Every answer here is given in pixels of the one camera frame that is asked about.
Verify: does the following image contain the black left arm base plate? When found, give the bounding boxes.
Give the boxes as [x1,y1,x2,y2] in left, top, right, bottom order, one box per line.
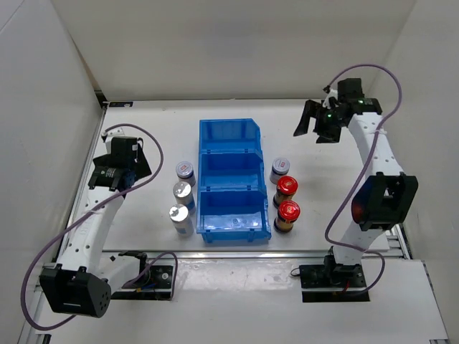
[111,251,178,301]

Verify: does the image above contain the red-lid sauce jar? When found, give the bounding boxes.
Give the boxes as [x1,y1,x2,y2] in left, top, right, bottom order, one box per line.
[274,200,301,233]
[273,176,298,208]

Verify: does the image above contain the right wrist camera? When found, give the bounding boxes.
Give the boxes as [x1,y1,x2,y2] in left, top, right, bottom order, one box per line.
[321,78,364,109]

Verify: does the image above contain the blue bin near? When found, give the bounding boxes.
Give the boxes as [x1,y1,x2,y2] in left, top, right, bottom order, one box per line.
[196,188,272,244]

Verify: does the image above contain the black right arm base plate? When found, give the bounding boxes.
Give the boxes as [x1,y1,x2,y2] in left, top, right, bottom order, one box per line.
[290,264,370,303]

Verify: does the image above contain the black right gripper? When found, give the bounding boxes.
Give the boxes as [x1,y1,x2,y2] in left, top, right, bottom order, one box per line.
[293,100,345,144]

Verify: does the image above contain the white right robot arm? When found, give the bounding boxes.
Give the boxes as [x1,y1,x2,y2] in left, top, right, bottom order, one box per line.
[294,93,418,287]

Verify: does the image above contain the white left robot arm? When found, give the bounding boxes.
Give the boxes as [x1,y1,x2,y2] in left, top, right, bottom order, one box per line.
[39,136,151,318]

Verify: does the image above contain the aluminium frame rail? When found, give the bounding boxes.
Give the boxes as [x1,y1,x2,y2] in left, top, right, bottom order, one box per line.
[21,91,410,344]

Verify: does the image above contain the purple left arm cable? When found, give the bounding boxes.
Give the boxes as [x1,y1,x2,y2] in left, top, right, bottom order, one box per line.
[20,123,179,330]

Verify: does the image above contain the silver-lid pepper jar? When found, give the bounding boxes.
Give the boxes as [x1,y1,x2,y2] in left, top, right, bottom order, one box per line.
[169,204,194,237]
[173,181,196,214]

